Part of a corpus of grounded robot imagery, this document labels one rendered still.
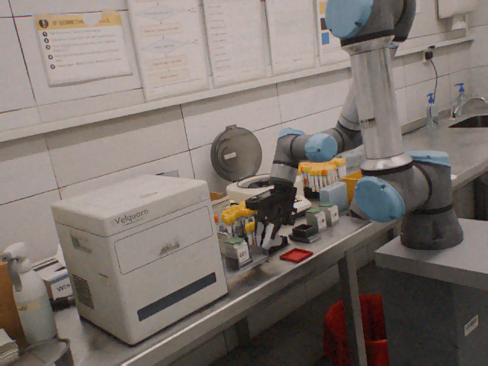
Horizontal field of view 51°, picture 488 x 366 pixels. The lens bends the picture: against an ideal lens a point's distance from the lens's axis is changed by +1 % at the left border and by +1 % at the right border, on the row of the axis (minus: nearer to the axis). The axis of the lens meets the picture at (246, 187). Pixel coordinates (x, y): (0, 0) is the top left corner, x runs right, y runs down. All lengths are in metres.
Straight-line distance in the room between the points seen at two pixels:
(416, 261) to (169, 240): 0.58
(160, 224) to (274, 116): 1.22
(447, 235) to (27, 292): 0.99
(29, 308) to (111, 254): 0.28
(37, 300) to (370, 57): 0.92
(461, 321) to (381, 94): 0.58
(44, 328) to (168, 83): 0.99
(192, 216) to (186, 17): 0.98
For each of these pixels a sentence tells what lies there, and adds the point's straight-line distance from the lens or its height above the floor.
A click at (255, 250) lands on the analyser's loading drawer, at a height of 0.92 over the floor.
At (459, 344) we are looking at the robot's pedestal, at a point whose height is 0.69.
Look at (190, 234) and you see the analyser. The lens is 1.19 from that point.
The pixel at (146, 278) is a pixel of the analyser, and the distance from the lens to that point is 1.14.
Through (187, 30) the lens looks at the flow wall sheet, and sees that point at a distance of 1.97.
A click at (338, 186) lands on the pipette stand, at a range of 1.74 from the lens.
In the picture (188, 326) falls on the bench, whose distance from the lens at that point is 1.20.
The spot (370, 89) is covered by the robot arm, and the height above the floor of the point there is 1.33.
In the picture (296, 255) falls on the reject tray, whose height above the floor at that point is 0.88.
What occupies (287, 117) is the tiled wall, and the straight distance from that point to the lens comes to 2.32.
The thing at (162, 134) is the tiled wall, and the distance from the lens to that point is 1.89.
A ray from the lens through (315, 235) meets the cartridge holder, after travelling 1.55.
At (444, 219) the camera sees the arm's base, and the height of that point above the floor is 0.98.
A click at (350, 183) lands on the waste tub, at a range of 1.82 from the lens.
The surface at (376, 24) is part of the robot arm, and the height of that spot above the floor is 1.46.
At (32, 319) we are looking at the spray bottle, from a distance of 1.30.
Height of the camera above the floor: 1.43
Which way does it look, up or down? 14 degrees down
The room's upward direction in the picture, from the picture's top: 9 degrees counter-clockwise
